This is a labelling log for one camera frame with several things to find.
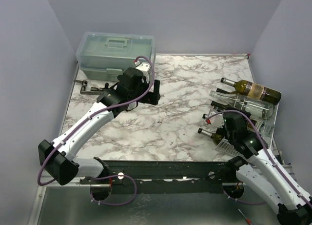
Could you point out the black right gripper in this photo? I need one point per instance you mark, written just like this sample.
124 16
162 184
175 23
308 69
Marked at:
224 131

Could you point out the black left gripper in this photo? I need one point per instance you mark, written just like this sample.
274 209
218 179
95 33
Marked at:
154 97

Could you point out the green wine bottle silver neck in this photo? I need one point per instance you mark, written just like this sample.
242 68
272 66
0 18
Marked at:
216 138

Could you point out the clear liquor bottle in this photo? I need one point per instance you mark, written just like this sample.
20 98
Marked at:
264 128

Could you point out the tall clear glass bottle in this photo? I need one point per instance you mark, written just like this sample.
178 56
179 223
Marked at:
260 109

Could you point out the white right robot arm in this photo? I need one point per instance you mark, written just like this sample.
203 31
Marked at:
262 172

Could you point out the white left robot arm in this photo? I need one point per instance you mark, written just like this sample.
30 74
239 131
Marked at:
58 157

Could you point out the top wine bottle on rack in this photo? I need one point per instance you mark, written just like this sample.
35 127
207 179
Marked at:
253 91

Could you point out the wine bottle on rack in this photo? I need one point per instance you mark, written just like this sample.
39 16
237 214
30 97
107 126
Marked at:
224 92
253 91

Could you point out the black metal pipe fitting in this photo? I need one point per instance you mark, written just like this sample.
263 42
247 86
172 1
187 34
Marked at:
92 90

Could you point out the translucent green storage box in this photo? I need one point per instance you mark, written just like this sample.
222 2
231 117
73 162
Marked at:
104 56

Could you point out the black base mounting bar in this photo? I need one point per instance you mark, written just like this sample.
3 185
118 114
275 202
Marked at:
152 177

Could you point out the white wire wine rack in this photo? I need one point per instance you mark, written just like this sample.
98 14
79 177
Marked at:
255 141

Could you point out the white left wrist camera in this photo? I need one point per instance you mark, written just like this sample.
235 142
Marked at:
145 68

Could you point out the red handled screwdriver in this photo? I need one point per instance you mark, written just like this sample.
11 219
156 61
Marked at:
248 221

